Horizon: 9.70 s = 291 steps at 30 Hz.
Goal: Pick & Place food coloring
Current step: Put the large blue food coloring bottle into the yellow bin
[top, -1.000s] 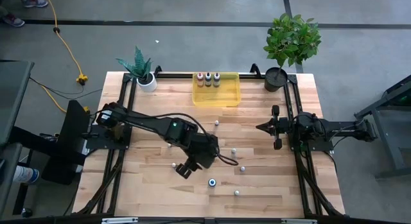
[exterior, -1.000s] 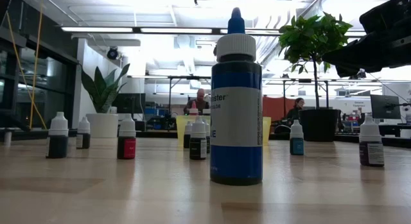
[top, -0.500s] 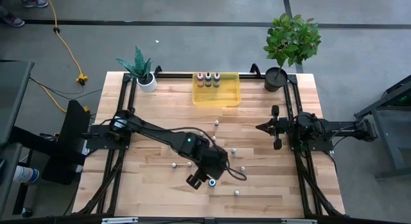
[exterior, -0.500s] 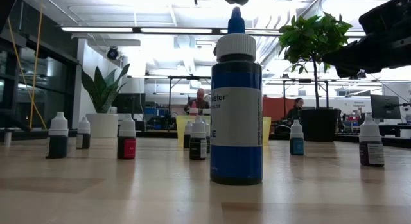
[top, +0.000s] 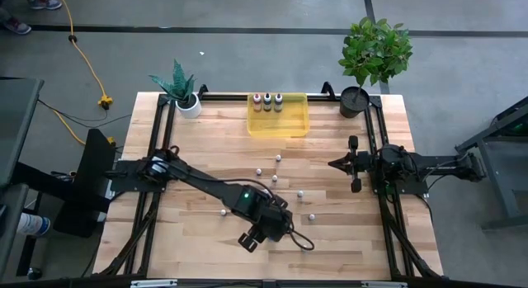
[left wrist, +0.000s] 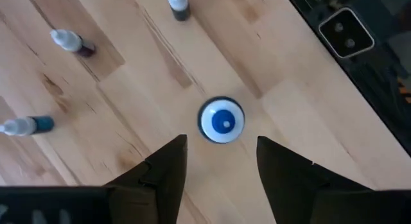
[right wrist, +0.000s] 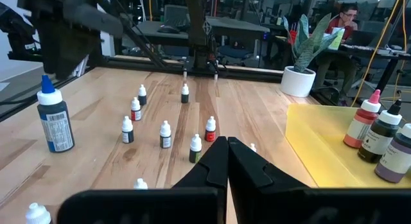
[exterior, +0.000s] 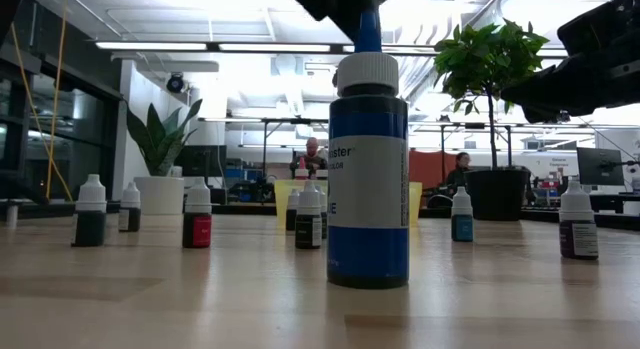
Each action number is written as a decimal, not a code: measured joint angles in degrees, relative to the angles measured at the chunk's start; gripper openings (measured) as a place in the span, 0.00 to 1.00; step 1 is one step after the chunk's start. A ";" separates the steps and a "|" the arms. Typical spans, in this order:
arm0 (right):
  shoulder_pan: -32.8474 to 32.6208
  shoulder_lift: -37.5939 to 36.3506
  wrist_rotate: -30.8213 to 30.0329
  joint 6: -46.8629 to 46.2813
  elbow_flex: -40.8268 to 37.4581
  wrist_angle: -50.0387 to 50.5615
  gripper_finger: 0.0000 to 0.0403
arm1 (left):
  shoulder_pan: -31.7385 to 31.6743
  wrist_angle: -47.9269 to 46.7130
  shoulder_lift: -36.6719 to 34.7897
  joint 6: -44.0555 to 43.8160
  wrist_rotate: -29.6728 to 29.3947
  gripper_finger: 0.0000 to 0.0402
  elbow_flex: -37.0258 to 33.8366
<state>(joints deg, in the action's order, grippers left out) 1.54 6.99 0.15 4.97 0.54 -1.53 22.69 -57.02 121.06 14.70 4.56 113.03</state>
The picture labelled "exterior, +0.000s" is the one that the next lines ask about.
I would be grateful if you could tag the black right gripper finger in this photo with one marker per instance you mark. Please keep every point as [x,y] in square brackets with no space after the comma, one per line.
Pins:
[542,117]
[575,89]

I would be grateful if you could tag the small purple food coloring bottle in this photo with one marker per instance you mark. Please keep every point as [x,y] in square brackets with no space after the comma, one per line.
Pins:
[578,239]

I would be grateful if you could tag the small teal food coloring bottle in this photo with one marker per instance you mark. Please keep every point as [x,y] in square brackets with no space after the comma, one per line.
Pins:
[462,228]

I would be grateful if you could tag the large red-capped food coloring bottle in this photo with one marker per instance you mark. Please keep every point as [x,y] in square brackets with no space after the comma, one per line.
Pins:
[302,173]

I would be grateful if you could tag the large blue-capped food coloring bottle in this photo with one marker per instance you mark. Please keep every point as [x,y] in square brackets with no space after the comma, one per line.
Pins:
[367,189]

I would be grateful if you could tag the small white bottle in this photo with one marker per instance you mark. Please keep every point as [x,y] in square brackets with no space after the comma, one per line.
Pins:
[291,219]

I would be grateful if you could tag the small black food coloring bottle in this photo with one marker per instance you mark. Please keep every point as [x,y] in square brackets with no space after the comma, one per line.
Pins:
[90,229]
[130,219]
[308,231]

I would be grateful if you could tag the small red food coloring bottle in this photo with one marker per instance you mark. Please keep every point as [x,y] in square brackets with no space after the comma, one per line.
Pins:
[197,231]

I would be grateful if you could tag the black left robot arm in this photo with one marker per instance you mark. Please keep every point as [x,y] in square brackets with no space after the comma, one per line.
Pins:
[7,9]

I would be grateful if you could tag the long ceiling light strip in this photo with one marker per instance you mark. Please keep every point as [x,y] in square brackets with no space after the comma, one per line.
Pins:
[275,47]
[150,46]

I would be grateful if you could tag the black computer monitor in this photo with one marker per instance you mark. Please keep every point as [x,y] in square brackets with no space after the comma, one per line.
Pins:
[600,166]
[205,161]

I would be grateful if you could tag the leafy green potted tree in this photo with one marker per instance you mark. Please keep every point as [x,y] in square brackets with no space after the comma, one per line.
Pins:
[485,59]

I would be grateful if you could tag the black round plant pot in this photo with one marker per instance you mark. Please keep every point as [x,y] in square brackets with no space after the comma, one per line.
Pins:
[497,194]

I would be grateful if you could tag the person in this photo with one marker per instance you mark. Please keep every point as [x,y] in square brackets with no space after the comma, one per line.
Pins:
[461,164]
[311,149]

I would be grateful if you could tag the orange partition panel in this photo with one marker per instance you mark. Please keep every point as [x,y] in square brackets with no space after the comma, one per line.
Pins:
[430,169]

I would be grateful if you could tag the black round ceiling device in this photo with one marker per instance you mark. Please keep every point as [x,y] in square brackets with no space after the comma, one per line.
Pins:
[175,82]

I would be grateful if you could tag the yellow translucent plastic bin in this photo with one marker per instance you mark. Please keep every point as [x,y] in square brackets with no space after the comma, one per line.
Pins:
[279,204]

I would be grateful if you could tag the green snake plant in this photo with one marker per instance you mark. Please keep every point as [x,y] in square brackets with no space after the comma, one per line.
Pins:
[160,149]

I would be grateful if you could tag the white round plant pot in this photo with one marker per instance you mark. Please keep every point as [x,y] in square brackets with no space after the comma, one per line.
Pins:
[157,196]

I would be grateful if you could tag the black metal workbench frame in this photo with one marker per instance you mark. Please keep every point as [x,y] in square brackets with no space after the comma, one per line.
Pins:
[300,121]

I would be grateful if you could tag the black aluminium table frame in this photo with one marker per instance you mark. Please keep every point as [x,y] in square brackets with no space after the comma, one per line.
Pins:
[250,209]

